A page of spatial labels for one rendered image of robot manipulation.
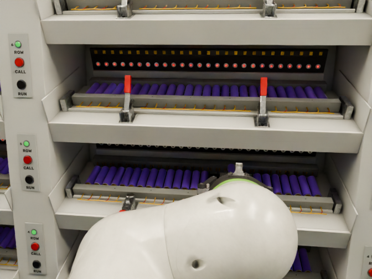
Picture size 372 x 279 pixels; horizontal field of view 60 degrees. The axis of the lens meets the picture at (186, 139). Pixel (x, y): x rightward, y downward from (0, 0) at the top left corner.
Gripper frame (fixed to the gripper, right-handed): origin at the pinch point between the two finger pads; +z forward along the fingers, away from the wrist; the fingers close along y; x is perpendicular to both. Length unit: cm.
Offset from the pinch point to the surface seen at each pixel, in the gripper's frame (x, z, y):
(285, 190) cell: 2.3, 3.0, -11.7
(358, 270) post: 16.2, -3.0, -25.3
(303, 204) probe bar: 4.4, -0.1, -14.9
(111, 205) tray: 6.8, -1.1, 26.0
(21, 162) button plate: -2.4, -6.1, 43.7
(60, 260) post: 20.1, -1.0, 37.5
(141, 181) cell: 2.1, 3.1, 20.4
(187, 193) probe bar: 3.4, -0.1, 9.4
